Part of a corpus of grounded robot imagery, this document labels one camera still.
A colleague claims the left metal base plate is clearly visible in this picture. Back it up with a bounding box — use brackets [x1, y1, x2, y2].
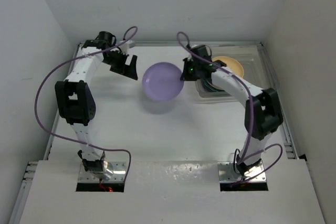
[78, 162, 126, 184]

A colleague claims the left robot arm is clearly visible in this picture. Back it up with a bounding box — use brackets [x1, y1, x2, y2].
[55, 31, 138, 177]

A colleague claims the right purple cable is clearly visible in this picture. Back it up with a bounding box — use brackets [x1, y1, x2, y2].
[176, 31, 284, 184]

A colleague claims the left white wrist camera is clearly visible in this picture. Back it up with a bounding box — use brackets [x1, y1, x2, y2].
[117, 40, 135, 53]

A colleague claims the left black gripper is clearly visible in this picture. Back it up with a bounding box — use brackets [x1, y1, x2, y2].
[101, 50, 137, 80]

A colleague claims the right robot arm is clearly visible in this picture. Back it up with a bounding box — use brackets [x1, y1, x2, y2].
[181, 45, 284, 176]

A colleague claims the clear plastic bin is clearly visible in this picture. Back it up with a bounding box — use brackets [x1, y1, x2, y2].
[194, 45, 278, 103]

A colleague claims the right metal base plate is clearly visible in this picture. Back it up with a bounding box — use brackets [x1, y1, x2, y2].
[217, 162, 267, 184]

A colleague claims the metal base plate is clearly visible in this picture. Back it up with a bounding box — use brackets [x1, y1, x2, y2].
[217, 162, 267, 184]
[78, 162, 126, 184]

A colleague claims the purple cable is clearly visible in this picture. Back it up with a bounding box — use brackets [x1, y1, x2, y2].
[176, 31, 284, 184]
[34, 26, 139, 183]

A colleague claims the purple plate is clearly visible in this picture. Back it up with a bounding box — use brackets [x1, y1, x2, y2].
[142, 62, 184, 102]

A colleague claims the teal scalloped plate back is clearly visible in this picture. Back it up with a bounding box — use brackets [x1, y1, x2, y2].
[201, 79, 224, 92]

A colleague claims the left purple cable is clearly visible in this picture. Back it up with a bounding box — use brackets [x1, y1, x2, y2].
[34, 26, 139, 183]

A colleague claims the orange plate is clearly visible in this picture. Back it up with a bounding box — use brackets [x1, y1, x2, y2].
[204, 56, 244, 92]

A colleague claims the black cable at base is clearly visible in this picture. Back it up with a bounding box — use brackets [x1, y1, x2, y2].
[233, 148, 242, 168]

